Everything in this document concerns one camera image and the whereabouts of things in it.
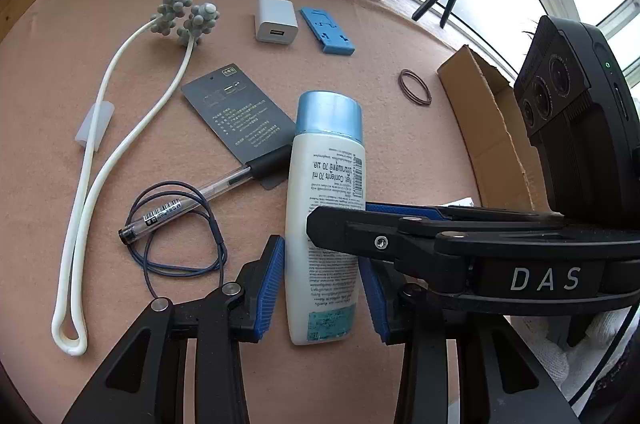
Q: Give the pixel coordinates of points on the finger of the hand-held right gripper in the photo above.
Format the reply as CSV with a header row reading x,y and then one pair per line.
x,y
360,234
400,208

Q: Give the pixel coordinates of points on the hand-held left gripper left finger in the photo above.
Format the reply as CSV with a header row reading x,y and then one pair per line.
x,y
267,289

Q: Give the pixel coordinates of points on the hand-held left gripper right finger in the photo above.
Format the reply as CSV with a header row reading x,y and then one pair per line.
x,y
375,299

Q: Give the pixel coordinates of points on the white lotion bottle blue cap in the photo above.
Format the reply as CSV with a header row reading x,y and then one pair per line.
x,y
325,164

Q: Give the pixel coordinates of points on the cardboard box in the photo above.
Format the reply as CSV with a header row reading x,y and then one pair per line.
x,y
500,144

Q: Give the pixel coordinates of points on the clear pen with black cap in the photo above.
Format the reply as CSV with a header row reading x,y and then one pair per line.
x,y
220,185

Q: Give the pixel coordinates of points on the dark grey printed card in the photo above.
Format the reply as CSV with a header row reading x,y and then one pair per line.
x,y
235,114

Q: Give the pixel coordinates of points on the white massager with grey balls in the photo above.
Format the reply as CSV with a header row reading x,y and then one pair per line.
x,y
172,4

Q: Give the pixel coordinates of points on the person's right hand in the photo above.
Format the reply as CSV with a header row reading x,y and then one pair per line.
x,y
557,364

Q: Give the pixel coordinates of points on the pink tablecloth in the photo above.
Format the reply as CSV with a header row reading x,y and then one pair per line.
x,y
150,139

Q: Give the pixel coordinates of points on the blue phone stand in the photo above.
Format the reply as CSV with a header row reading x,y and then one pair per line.
x,y
325,29

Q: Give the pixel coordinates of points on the white usb charger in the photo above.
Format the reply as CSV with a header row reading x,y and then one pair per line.
x,y
275,17

